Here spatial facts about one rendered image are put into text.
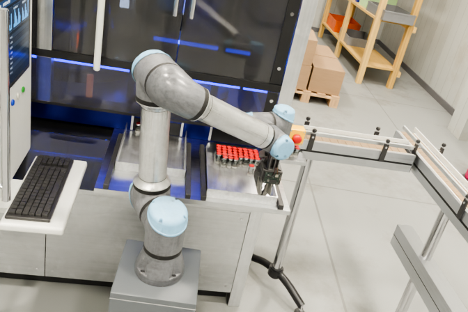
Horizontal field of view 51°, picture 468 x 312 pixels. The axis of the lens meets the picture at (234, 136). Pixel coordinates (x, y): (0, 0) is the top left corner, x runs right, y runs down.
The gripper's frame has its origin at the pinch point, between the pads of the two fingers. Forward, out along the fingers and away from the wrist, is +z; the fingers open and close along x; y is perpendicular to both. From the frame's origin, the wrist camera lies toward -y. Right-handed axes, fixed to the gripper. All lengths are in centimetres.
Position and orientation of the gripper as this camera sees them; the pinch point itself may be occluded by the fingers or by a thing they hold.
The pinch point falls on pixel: (261, 193)
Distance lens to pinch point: 179.8
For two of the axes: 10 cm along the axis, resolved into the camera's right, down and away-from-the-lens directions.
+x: 9.8, 1.4, 1.6
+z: -1.9, 8.8, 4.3
